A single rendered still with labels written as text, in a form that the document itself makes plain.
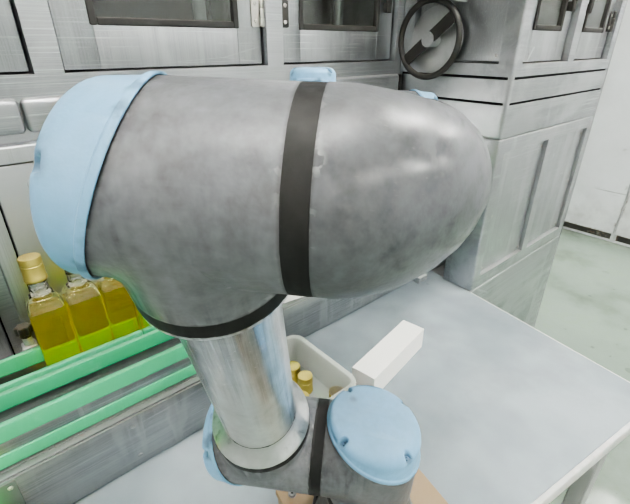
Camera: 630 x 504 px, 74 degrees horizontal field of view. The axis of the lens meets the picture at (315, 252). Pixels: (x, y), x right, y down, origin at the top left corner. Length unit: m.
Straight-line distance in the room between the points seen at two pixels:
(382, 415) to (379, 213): 0.40
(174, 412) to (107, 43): 0.73
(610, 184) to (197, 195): 4.02
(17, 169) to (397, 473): 0.79
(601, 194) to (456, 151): 3.96
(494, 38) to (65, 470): 1.35
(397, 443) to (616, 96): 3.72
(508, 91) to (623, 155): 2.85
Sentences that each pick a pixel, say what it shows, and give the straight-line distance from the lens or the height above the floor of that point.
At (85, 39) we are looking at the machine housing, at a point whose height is 1.49.
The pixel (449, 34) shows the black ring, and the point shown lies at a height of 1.50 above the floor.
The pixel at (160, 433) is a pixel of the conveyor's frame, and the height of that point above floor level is 0.80.
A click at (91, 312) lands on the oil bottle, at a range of 0.88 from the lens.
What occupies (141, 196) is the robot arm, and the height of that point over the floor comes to 1.42.
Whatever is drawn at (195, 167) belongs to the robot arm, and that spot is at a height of 1.43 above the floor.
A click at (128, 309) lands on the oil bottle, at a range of 0.90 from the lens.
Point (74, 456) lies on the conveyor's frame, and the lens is 0.88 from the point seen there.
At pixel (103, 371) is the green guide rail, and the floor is 0.92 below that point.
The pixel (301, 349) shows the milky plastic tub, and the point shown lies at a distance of 1.04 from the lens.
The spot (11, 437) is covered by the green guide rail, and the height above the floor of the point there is 0.94.
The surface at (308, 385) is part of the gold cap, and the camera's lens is 0.98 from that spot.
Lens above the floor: 1.48
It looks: 26 degrees down
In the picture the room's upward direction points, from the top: straight up
